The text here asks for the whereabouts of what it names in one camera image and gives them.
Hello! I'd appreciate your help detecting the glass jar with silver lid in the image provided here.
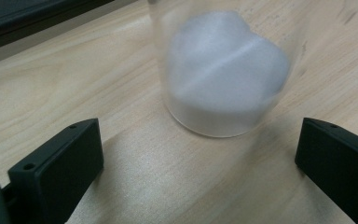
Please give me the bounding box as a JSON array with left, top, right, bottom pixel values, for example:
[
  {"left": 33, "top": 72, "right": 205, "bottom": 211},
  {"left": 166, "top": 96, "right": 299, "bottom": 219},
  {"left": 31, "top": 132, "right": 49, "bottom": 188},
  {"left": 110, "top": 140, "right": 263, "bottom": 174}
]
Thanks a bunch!
[{"left": 147, "top": 0, "right": 306, "bottom": 138}]

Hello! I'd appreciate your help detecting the black metal shelf rack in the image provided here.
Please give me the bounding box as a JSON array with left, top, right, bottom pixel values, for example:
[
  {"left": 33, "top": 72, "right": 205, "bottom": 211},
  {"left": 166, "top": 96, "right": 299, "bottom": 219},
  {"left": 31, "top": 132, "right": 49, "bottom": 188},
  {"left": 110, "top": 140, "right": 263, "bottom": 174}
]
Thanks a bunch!
[{"left": 0, "top": 0, "right": 116, "bottom": 54}]

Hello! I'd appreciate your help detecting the white ball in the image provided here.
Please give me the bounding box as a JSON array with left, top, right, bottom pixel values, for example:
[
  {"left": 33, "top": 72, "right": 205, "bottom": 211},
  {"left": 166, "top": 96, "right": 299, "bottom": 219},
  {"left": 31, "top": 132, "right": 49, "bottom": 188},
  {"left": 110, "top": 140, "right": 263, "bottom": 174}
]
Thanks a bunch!
[{"left": 166, "top": 10, "right": 292, "bottom": 117}]

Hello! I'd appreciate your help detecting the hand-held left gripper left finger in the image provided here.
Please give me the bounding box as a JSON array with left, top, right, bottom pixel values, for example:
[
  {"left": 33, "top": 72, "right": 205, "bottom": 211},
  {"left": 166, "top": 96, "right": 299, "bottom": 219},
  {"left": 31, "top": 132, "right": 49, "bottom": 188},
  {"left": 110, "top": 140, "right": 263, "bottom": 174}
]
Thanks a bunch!
[{"left": 7, "top": 118, "right": 104, "bottom": 224}]

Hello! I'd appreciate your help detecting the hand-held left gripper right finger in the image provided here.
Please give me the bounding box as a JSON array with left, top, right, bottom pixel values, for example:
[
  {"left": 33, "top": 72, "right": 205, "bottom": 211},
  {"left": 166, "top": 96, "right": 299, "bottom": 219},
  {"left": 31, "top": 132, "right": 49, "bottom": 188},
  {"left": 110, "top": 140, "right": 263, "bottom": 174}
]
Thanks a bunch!
[{"left": 294, "top": 117, "right": 358, "bottom": 224}]

